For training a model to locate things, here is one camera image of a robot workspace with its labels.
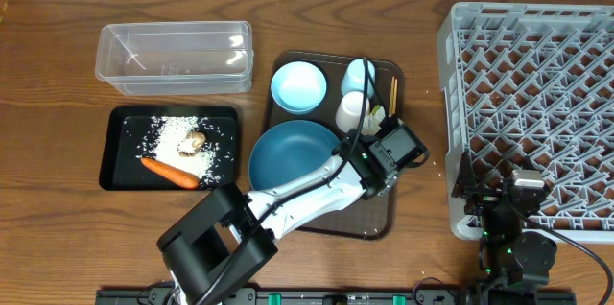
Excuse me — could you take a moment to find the white tissue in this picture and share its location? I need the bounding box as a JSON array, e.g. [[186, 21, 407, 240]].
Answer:
[[361, 105, 386, 135]]

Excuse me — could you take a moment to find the light blue plastic cup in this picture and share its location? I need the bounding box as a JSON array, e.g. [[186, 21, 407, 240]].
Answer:
[[341, 59, 376, 99]]

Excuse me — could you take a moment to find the light blue rice bowl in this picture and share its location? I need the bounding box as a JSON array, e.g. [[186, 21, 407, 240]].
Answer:
[[271, 61, 327, 115]]

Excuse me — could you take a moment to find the blue plate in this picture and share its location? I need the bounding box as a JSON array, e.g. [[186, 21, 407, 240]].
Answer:
[[248, 120, 340, 191]]

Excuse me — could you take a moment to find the brown food scrap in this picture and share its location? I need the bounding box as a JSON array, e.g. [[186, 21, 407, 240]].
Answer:
[[177, 130, 206, 157]]

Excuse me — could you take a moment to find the orange carrot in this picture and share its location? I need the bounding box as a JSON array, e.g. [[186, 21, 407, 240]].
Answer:
[[141, 157, 200, 190]]

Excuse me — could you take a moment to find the pile of white rice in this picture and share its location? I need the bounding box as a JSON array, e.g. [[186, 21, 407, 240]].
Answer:
[[136, 116, 237, 188]]

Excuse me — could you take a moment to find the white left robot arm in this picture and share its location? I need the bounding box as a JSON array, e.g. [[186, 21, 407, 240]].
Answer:
[[157, 117, 412, 304]]

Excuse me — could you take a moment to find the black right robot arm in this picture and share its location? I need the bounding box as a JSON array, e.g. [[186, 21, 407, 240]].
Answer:
[[452, 152, 557, 304]]

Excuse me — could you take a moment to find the grey dishwasher rack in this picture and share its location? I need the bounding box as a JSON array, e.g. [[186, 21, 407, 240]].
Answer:
[[437, 2, 613, 244]]

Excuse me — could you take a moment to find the black waste tray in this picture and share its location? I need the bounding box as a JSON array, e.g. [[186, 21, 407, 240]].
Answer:
[[99, 106, 240, 191]]

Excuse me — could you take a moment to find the wooden chopstick inner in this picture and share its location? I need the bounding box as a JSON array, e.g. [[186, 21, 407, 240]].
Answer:
[[388, 76, 397, 117]]

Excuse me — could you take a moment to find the wooden chopstick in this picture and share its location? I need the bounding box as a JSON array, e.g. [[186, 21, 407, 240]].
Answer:
[[388, 76, 397, 117], [390, 77, 398, 116]]

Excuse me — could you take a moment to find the wooden chopstick outer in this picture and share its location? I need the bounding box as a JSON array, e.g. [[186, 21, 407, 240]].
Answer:
[[390, 77, 398, 116]]

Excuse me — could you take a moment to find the dark brown serving tray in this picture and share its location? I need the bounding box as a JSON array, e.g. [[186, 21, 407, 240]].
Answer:
[[262, 51, 396, 241]]

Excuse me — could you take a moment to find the clear plastic bin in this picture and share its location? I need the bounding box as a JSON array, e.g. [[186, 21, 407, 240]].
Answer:
[[95, 21, 254, 96]]

